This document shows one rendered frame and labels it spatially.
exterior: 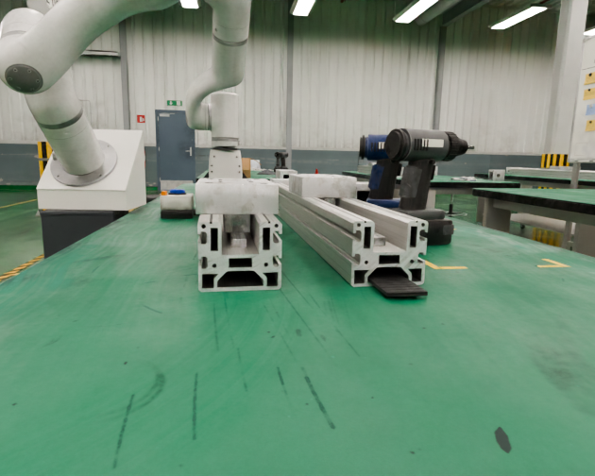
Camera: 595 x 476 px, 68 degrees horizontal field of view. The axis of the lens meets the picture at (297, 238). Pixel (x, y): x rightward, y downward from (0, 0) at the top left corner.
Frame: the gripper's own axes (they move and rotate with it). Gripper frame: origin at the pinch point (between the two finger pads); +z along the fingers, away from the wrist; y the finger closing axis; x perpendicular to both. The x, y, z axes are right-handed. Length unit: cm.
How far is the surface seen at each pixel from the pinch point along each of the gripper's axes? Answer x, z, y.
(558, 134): -554, -62, -584
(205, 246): 86, -3, 4
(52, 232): 4.6, 9.3, 48.9
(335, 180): 54, -9, -20
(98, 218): 5.0, 5.3, 36.1
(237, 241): 82, -2, 0
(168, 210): 22.1, 0.8, 14.9
